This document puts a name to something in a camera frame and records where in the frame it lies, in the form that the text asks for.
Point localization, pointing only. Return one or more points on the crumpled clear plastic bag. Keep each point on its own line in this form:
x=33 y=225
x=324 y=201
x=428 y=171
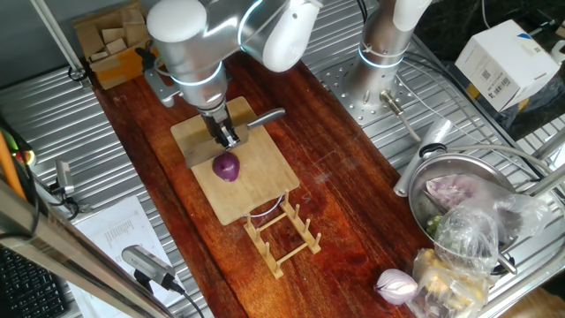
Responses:
x=521 y=212

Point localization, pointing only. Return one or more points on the bamboo cutting board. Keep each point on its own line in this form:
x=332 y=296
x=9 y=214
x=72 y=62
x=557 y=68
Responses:
x=260 y=185

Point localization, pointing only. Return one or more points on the knotted clear plastic bag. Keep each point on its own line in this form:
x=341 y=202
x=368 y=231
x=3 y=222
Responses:
x=468 y=240

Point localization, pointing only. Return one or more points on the steel bowl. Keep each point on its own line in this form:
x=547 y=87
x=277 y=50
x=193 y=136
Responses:
x=446 y=165

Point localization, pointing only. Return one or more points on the wooden peg rack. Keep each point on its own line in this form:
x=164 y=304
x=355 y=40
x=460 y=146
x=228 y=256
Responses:
x=269 y=260

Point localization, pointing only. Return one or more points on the chopped pale onion pieces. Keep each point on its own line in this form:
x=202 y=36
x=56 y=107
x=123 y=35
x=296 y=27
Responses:
x=446 y=190

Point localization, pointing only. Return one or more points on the white carton box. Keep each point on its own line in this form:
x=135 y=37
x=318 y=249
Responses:
x=503 y=62

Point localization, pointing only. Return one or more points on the orange stick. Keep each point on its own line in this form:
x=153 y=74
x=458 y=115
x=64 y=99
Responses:
x=9 y=168

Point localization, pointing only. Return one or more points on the thin metal pole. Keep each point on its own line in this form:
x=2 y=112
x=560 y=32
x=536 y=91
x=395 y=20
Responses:
x=55 y=35

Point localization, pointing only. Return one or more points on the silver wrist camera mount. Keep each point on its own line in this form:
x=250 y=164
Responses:
x=161 y=90

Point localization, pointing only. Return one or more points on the silver camera on stand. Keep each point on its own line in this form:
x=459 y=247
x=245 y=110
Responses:
x=145 y=262

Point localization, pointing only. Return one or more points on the cardboard box with orange tape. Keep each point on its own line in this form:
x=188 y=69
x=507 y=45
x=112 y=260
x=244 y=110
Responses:
x=110 y=70

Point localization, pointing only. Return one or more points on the black keyboard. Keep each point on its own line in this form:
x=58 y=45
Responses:
x=26 y=287

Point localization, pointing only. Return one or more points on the printed paper sheet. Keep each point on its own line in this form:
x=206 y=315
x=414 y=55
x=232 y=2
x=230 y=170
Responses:
x=115 y=229

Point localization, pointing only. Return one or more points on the small grey camera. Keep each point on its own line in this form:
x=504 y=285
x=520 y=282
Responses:
x=64 y=174

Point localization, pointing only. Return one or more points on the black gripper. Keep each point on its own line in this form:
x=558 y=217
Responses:
x=218 y=123

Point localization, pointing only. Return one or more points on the wooden block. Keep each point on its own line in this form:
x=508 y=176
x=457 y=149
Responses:
x=132 y=17
x=117 y=46
x=113 y=35
x=136 y=34
x=99 y=56

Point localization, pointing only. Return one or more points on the steel tube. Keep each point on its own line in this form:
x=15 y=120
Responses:
x=547 y=181

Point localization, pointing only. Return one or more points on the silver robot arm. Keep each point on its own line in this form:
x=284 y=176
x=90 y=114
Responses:
x=190 y=66

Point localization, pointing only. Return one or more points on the green vegetable pieces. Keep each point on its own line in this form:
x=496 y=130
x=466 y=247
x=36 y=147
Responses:
x=434 y=223

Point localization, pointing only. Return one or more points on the perforated steel base plate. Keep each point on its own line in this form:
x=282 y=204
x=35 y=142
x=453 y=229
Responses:
x=348 y=101

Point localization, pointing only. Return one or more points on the plastic bag with yellow contents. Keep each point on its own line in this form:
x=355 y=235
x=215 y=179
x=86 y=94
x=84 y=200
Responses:
x=446 y=287

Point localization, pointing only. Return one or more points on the aluminium frame bar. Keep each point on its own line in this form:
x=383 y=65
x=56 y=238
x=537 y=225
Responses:
x=66 y=252

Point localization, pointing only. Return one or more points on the peeled pale purple onion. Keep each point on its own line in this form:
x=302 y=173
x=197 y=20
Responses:
x=396 y=287

